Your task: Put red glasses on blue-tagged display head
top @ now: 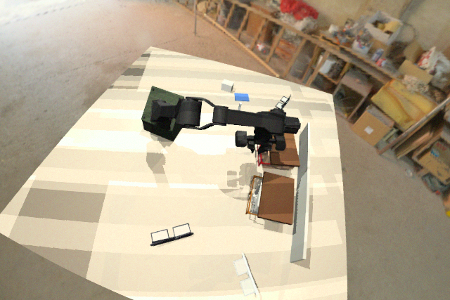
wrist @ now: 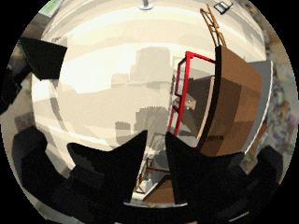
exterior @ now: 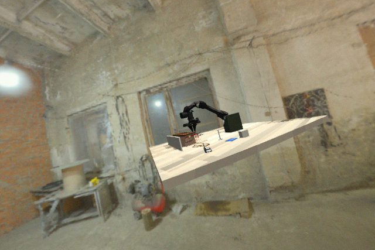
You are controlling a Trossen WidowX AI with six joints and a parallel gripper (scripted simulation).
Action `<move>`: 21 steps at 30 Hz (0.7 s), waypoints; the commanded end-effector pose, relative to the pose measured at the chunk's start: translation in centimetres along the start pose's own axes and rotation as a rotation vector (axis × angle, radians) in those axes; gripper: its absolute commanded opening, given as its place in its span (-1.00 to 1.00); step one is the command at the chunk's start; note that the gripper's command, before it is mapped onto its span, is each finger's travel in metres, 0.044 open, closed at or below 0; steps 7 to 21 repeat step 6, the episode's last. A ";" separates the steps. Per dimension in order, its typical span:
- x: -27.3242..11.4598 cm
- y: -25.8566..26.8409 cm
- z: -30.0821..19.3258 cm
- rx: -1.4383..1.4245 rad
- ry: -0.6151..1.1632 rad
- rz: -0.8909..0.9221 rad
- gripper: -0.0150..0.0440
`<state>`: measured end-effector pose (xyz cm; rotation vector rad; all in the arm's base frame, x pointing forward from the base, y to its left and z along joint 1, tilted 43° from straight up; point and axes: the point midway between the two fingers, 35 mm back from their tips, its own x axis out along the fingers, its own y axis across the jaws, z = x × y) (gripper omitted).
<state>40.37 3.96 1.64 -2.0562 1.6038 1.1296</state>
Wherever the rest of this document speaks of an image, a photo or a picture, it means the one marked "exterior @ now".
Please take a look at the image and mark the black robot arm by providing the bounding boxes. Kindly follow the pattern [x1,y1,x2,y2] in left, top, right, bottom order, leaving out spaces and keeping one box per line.
[180,101,229,123]

